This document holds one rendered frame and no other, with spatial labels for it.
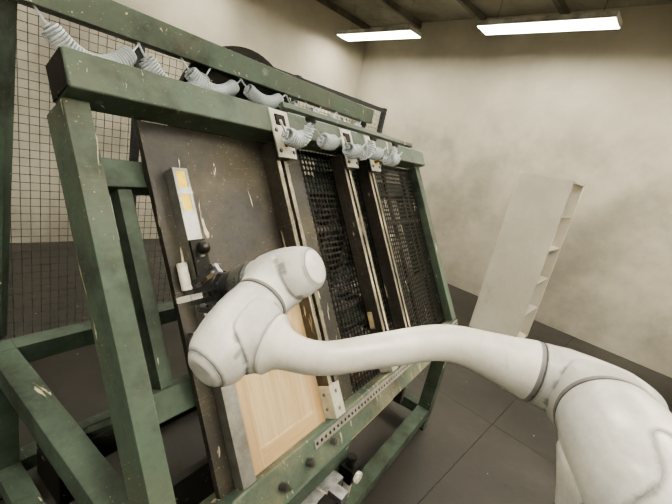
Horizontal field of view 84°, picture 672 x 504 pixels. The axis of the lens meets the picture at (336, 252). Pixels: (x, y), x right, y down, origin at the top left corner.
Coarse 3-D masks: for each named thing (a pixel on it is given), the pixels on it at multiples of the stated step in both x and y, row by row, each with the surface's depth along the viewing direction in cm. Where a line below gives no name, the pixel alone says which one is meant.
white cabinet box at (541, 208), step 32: (544, 192) 423; (576, 192) 451; (512, 224) 448; (544, 224) 424; (512, 256) 450; (544, 256) 426; (512, 288) 452; (544, 288) 481; (480, 320) 482; (512, 320) 455
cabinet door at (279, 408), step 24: (288, 312) 137; (240, 384) 114; (264, 384) 122; (288, 384) 130; (312, 384) 139; (240, 408) 112; (264, 408) 120; (288, 408) 128; (312, 408) 136; (264, 432) 118; (288, 432) 125; (264, 456) 116
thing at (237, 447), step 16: (176, 176) 109; (176, 192) 108; (176, 208) 109; (176, 224) 110; (192, 224) 110; (192, 272) 108; (192, 288) 109; (224, 400) 106; (224, 416) 106; (240, 416) 109; (224, 432) 107; (240, 432) 108; (240, 448) 107; (240, 464) 106; (240, 480) 105
